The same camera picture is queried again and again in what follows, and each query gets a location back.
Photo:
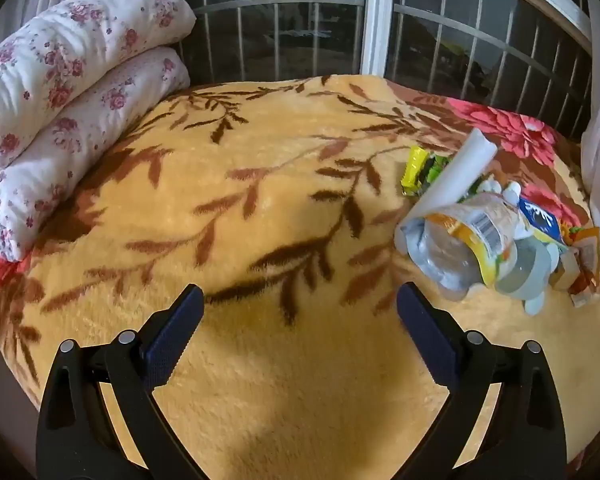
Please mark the plastic bottle with orange label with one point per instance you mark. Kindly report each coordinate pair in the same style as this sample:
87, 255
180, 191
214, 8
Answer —
455, 250

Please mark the orange snack packet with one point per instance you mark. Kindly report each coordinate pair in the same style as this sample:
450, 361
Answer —
585, 260

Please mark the floral folded quilt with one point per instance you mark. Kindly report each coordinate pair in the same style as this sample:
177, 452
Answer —
65, 155
70, 50

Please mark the white window frame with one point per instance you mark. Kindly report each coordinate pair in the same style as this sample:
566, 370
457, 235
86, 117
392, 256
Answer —
377, 15

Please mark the yellow wrapper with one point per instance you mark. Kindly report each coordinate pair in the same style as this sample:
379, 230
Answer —
414, 167

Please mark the clear plastic cup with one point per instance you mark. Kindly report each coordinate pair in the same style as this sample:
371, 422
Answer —
525, 270

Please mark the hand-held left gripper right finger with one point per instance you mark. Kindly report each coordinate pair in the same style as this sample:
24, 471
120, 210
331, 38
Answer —
427, 340

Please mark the grey metal window railing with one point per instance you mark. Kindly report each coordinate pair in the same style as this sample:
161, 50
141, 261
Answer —
280, 6

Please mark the yellow leaf-print blanket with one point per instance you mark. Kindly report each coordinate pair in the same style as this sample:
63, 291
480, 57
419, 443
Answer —
280, 210

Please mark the blue snack packet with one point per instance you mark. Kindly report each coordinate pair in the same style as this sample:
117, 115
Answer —
540, 220

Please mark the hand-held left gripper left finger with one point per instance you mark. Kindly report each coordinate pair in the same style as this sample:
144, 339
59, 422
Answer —
175, 340

